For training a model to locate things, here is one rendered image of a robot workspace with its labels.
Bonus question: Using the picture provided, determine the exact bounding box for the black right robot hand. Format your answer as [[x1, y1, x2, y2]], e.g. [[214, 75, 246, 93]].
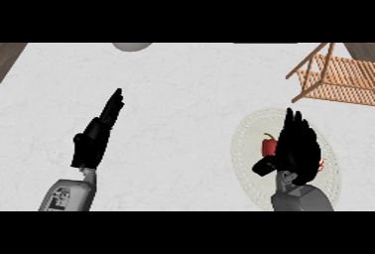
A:
[[251, 107, 323, 187]]

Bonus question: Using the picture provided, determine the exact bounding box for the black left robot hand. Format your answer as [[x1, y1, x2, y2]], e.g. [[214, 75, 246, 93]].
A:
[[71, 87, 125, 171]]

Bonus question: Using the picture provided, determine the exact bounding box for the red bell pepper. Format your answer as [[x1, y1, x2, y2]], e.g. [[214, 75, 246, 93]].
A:
[[261, 132, 280, 159]]

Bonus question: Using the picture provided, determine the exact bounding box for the wooden tiered shelf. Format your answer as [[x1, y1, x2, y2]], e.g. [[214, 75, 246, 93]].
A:
[[283, 43, 375, 107]]

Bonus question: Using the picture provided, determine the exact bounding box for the grey round object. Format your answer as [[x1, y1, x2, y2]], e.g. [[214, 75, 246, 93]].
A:
[[110, 43, 155, 53]]

